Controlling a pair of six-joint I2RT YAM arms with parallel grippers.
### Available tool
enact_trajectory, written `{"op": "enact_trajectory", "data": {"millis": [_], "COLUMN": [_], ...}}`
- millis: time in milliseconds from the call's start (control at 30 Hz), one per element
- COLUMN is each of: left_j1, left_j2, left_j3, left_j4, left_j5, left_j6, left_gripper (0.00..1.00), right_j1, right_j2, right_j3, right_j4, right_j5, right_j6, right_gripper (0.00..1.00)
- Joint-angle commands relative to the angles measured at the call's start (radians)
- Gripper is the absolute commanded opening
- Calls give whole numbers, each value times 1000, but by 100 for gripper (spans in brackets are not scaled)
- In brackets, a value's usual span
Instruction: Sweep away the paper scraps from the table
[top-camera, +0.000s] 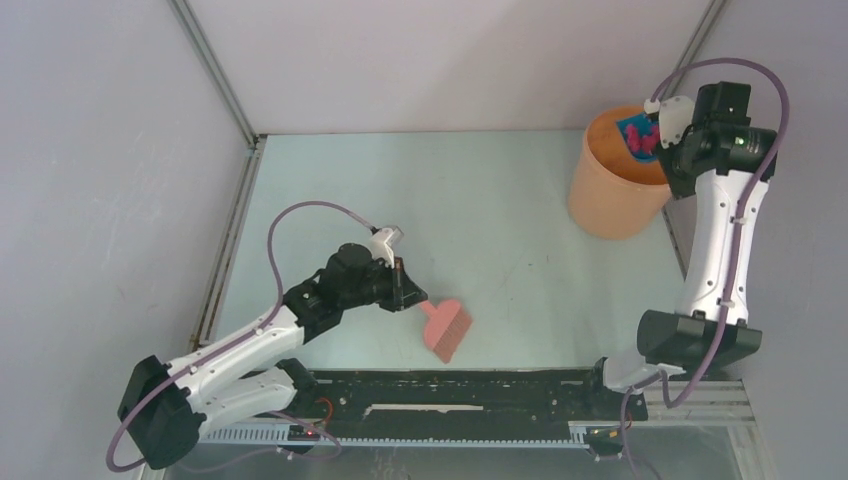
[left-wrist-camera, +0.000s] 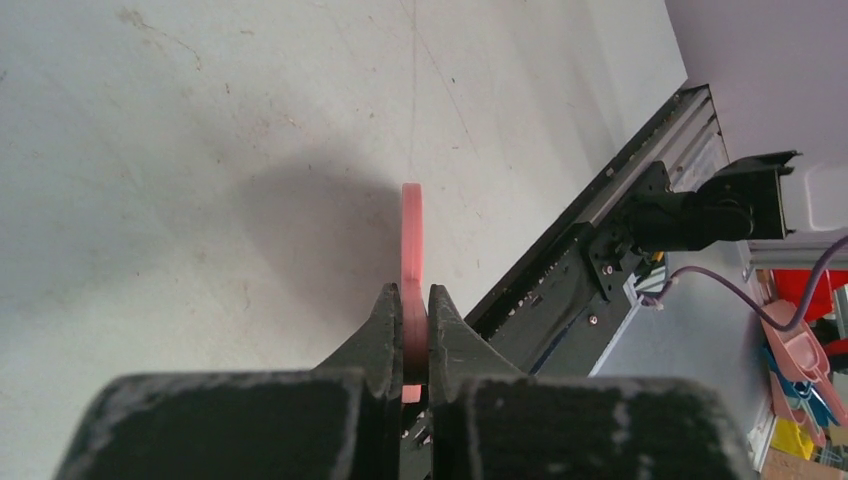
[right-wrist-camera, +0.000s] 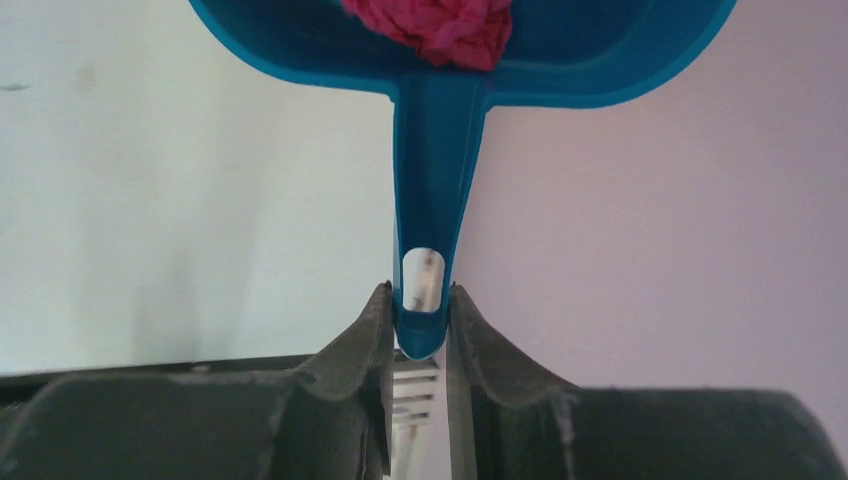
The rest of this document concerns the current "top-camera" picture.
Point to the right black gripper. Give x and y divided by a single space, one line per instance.
679 187

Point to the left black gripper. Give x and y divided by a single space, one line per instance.
403 291

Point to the pink plastic brush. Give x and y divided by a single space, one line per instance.
447 324

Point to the blue plastic dustpan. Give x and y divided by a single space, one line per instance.
643 121

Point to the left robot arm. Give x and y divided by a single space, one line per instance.
168 406

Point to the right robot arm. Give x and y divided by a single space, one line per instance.
708 150

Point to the pink paper scrap right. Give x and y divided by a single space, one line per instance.
641 142

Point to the orange plastic bucket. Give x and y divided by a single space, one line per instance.
612 195

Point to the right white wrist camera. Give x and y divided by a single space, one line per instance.
673 116

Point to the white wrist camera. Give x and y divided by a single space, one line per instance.
381 244
673 116

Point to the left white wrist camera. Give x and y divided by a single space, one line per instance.
381 244

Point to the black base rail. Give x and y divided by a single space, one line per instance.
464 406

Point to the aluminium frame post right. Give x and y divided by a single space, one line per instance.
706 24

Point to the aluminium frame post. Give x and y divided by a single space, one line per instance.
198 39
706 24

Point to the aluminium frame post left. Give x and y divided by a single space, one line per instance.
198 39

